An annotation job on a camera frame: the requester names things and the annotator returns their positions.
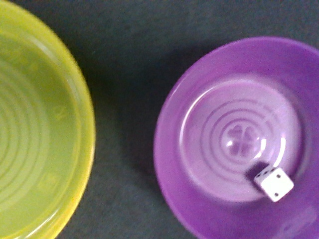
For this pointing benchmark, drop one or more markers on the purple plastic bowl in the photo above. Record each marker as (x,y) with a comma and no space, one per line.
(240,108)

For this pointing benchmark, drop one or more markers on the black tablecloth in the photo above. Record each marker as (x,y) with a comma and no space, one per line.
(131,53)

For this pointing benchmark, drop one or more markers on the yellow plastic plate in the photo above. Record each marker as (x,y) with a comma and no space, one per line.
(47,128)

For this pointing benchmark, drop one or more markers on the white die front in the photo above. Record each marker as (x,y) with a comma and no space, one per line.
(274,182)

